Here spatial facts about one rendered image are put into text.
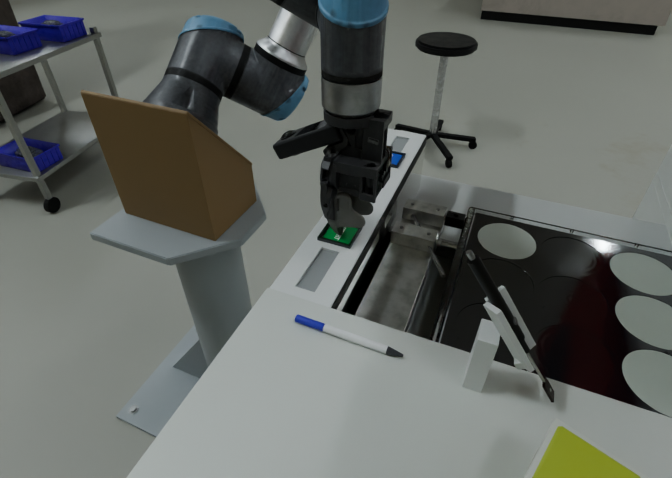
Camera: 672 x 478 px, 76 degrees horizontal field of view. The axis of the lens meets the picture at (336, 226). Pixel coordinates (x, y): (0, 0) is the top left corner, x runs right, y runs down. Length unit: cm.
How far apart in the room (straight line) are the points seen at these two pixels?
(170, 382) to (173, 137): 109
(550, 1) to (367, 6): 608
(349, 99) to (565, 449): 41
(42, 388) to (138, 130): 125
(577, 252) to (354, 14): 56
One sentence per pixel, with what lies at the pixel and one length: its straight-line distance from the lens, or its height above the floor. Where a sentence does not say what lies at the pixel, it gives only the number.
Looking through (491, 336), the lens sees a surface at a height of 105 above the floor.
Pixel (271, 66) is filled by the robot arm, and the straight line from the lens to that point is 93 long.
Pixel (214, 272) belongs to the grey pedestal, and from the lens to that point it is 105.
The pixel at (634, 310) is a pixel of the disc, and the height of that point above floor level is 90.
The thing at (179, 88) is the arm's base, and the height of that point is 110.
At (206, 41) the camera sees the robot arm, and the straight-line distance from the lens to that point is 93.
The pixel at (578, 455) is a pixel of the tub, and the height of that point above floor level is 103.
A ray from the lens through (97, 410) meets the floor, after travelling 179.
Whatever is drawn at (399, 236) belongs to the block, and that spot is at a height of 90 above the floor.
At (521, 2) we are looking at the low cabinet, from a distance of 656.
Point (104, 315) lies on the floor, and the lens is 206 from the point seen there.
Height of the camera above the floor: 140
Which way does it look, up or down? 38 degrees down
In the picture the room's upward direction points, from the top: straight up
